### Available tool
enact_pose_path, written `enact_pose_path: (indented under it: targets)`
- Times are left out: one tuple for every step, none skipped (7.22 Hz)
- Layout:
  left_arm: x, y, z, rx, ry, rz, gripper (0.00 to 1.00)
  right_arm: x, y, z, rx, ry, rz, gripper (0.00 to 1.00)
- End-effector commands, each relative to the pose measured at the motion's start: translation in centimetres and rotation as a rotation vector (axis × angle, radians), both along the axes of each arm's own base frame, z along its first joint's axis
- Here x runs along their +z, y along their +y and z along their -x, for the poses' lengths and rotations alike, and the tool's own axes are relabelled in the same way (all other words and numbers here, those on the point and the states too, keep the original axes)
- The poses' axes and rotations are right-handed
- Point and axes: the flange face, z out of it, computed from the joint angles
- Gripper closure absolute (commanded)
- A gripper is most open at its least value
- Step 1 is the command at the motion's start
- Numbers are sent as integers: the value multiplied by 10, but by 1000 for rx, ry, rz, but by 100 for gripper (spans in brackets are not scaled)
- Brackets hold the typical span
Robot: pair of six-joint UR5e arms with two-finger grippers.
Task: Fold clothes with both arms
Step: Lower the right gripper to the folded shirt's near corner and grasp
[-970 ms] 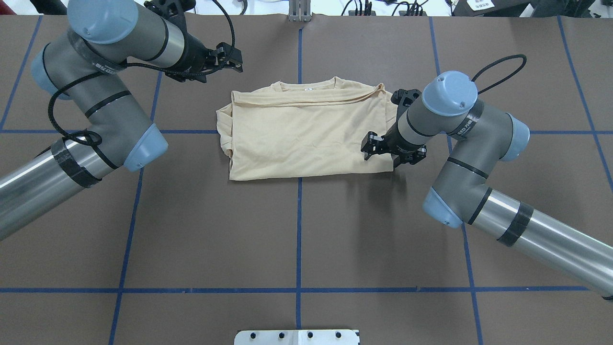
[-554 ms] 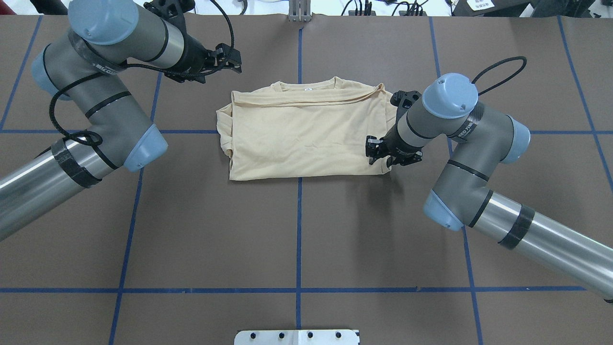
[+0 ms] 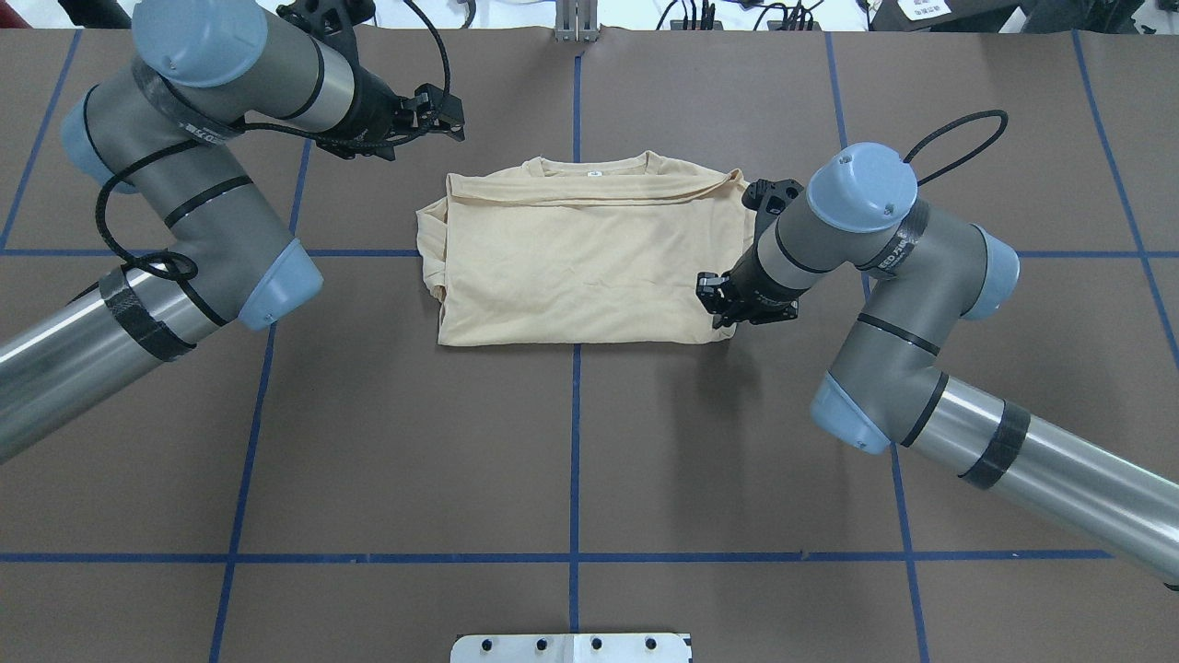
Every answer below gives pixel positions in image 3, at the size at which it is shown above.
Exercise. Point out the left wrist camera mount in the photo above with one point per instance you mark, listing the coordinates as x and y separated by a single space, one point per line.
327 19

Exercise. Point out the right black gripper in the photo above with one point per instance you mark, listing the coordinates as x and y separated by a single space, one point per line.
757 285

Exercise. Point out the beige long sleeve shirt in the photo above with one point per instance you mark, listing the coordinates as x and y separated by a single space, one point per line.
607 252

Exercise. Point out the aluminium frame post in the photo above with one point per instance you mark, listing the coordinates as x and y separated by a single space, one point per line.
577 21

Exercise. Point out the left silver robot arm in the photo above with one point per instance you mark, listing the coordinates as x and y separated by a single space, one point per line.
199 244

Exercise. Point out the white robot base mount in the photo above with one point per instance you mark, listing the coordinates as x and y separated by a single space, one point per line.
599 647

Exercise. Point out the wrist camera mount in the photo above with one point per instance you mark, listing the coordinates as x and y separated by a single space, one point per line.
327 19
768 199

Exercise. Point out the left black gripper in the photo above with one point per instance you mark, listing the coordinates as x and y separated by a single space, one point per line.
372 103

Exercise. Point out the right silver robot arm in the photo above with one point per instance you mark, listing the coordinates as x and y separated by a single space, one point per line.
884 389

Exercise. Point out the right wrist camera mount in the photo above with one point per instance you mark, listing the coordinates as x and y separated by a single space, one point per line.
768 199

